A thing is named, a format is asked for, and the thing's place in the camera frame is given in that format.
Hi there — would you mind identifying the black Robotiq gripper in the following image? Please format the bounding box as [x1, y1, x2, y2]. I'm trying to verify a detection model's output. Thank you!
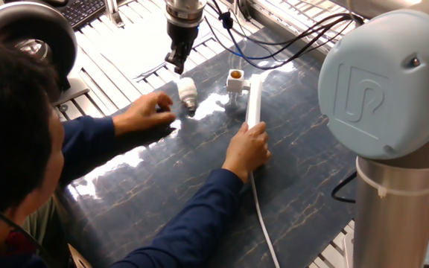
[164, 21, 200, 74]

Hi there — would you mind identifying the white LED bulb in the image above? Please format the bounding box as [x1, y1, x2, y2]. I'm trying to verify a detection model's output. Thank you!
[176, 77, 199, 112]

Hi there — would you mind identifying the white bulb holder adapter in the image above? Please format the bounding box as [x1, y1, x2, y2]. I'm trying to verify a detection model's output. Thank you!
[226, 68, 251, 94]

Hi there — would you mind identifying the white power strip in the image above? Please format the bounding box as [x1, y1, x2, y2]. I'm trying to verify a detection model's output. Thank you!
[245, 74, 263, 130]

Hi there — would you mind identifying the right forearm blue sleeve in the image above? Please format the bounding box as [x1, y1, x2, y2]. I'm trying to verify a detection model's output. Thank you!
[109, 168, 245, 268]

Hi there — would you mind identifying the left forearm blue sleeve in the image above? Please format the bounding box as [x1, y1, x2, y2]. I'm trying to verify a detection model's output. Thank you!
[60, 115, 121, 187]

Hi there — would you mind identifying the person's left hand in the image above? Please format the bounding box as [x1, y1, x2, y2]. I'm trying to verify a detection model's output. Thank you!
[112, 91, 177, 137]

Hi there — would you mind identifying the person's right hand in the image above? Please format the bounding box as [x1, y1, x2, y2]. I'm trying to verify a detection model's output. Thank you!
[221, 121, 272, 183]

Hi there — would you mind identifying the white paper stack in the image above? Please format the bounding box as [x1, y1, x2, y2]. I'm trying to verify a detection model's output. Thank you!
[87, 7, 215, 81]

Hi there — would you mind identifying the black keyboard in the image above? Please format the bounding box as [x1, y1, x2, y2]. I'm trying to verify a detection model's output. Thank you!
[56, 0, 107, 31]

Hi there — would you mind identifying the dark blue marble mat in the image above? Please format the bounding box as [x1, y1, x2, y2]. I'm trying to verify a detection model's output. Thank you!
[56, 28, 359, 268]

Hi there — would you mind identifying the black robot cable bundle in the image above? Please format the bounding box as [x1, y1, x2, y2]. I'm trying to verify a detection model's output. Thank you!
[203, 0, 364, 71]

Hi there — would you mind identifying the aluminium post with bracket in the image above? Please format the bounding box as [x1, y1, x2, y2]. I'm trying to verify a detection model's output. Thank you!
[104, 0, 126, 29]

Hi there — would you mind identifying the black ring-shaped device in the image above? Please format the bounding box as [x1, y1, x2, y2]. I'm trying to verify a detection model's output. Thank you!
[0, 1, 91, 107]

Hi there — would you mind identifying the white power strip cable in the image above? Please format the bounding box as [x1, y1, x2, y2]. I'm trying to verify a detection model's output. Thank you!
[250, 171, 281, 268]

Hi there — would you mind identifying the black cable loop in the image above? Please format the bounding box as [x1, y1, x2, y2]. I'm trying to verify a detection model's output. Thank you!
[331, 170, 359, 205]

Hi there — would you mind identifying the thin black cable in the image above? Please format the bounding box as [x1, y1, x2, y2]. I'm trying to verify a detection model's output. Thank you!
[0, 188, 51, 268]

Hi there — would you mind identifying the aluminium corner bracket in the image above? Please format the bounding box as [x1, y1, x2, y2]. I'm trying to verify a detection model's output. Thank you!
[343, 232, 355, 268]

